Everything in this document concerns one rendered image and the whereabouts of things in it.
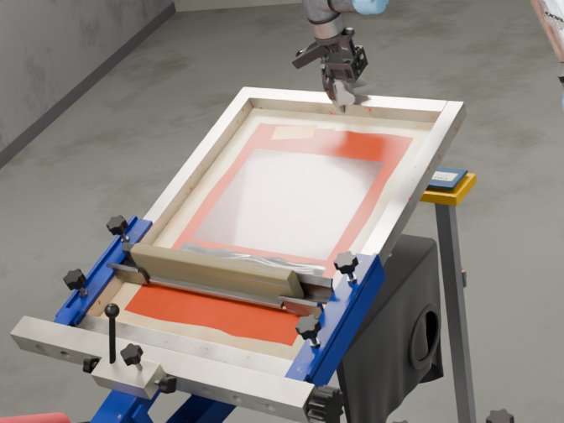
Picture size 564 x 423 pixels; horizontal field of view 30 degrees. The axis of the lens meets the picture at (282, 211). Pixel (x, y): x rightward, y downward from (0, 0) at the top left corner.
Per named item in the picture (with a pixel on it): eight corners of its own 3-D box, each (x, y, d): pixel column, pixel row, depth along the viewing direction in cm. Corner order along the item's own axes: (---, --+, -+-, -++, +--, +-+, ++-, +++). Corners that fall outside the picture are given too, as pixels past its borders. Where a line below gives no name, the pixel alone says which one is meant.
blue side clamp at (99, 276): (144, 237, 236) (133, 214, 232) (162, 239, 234) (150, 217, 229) (69, 337, 219) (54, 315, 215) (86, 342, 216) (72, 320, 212)
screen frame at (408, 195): (248, 98, 262) (243, 86, 260) (467, 115, 232) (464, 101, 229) (69, 336, 217) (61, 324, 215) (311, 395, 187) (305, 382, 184)
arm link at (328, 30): (301, 23, 228) (317, 2, 232) (307, 41, 231) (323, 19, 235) (331, 25, 224) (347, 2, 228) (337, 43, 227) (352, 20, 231)
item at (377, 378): (418, 362, 263) (402, 237, 247) (450, 368, 259) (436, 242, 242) (330, 482, 230) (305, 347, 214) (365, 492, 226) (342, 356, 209)
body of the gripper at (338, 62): (356, 86, 233) (342, 42, 226) (322, 84, 238) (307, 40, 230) (369, 65, 238) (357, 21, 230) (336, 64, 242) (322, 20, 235)
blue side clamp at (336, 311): (363, 274, 207) (354, 248, 203) (386, 277, 204) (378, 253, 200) (295, 393, 190) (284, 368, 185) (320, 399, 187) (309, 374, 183)
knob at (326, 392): (320, 399, 182) (308, 372, 178) (349, 405, 179) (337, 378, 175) (301, 433, 178) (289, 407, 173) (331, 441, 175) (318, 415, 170)
